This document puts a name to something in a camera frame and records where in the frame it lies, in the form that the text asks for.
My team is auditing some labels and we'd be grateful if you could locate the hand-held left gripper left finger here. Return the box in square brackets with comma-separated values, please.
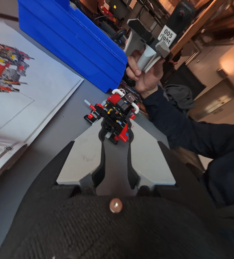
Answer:
[56, 117, 106, 189]

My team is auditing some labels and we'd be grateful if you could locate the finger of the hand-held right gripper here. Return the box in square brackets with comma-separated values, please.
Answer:
[124, 19, 156, 57]
[155, 39, 171, 59]

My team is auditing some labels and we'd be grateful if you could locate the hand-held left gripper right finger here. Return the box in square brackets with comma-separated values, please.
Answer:
[127, 118, 176, 190]

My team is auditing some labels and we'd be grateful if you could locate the red black toy brick model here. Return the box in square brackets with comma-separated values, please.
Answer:
[84, 89, 140, 145]

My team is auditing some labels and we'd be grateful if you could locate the person's right forearm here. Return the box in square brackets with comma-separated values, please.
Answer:
[142, 86, 234, 162]

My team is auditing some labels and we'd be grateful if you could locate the person's right hand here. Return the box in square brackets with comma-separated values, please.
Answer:
[126, 49, 166, 100]

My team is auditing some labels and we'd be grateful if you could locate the wooden beam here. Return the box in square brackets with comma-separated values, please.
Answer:
[169, 0, 229, 59]

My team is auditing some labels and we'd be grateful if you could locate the dark grey cloth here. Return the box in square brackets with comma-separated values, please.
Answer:
[164, 84, 196, 116]

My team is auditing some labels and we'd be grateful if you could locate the blue plastic bin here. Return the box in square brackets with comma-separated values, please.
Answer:
[17, 0, 128, 93]

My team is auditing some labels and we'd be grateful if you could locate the person's dark clothed torso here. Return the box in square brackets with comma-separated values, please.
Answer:
[200, 142, 234, 259]

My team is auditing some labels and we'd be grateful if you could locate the instruction booklet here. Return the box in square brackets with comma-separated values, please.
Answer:
[0, 19, 84, 189]

